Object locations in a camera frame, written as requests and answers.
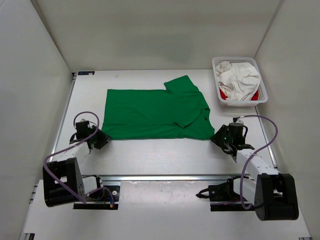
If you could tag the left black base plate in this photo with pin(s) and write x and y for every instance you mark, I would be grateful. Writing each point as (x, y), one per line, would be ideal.
(101, 200)

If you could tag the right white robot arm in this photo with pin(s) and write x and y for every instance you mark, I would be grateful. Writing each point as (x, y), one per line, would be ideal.
(260, 187)

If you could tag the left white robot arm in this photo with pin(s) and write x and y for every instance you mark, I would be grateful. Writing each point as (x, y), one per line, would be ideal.
(62, 178)

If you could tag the white plastic basket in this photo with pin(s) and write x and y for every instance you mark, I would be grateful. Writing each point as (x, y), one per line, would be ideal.
(262, 93)

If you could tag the red t shirt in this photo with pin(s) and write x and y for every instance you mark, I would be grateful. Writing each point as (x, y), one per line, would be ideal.
(239, 95)

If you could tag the white t shirt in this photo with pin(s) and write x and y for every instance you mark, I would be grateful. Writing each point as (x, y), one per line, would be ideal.
(237, 76)

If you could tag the green polo shirt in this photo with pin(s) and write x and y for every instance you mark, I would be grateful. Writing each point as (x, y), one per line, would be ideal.
(176, 112)

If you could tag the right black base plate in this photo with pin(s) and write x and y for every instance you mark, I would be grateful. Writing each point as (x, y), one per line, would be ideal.
(223, 198)

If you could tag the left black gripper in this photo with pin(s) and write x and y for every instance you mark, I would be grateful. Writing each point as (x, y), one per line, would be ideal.
(103, 138)

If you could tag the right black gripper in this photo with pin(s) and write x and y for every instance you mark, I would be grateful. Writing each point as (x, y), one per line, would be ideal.
(217, 138)

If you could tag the blue label sticker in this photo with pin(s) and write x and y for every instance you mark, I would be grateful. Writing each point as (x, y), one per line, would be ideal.
(86, 73)

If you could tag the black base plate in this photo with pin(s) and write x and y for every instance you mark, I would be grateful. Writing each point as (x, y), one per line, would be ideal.
(101, 200)
(223, 198)

